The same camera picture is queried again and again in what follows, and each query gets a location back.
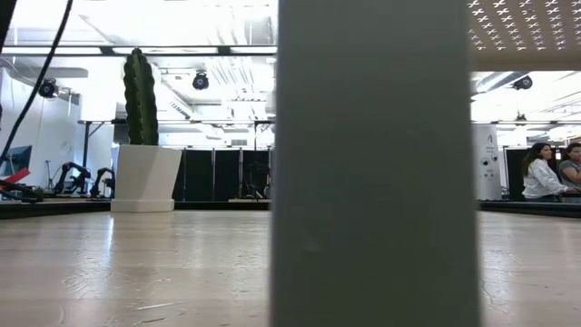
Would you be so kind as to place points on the background black robot arm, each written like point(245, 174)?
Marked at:
point(71, 177)
point(103, 181)

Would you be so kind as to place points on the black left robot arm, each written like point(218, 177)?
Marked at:
point(5, 16)

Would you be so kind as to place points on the white perforated raised tray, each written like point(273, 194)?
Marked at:
point(372, 181)

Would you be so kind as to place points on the black ceiling spotlight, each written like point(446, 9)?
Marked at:
point(200, 81)
point(523, 82)
point(47, 88)
point(520, 117)

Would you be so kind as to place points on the white faceted plant pot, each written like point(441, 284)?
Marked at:
point(145, 181)

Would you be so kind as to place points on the tall green cactus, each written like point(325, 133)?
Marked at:
point(140, 100)

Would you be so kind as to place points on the white round column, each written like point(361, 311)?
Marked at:
point(486, 150)

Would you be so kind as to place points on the person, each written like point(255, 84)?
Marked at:
point(540, 179)
point(573, 170)

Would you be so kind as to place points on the black curved bar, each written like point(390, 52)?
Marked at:
point(20, 193)

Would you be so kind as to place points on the dark blue monitor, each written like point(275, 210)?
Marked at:
point(17, 159)

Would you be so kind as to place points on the red bar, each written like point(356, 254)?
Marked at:
point(16, 176)

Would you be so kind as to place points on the black partition wall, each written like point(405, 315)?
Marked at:
point(197, 175)
point(514, 175)

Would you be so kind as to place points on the dark metal gantry frame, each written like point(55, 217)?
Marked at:
point(85, 154)

